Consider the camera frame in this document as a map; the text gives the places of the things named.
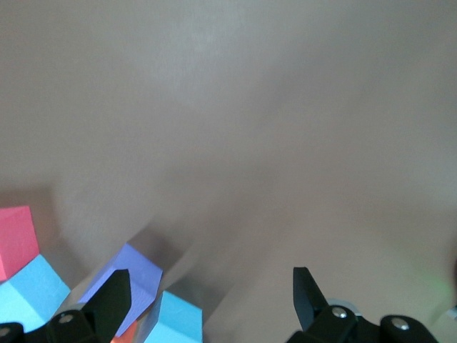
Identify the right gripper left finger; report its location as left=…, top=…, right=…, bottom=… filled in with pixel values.
left=0, top=269, right=132, bottom=343

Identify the purple foam cube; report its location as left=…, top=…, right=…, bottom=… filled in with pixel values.
left=76, top=242, right=164, bottom=337

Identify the light blue foam cube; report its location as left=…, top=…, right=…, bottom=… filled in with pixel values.
left=0, top=253, right=71, bottom=333
left=137, top=289, right=204, bottom=343

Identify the orange foam cube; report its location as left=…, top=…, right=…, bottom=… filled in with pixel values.
left=111, top=319, right=139, bottom=343

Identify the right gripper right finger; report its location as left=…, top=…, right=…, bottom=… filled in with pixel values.
left=285, top=267, right=438, bottom=343

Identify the red foam cube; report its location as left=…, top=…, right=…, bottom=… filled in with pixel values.
left=0, top=205, right=39, bottom=283

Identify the brown table mat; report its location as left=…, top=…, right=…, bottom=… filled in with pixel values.
left=0, top=0, right=457, bottom=343

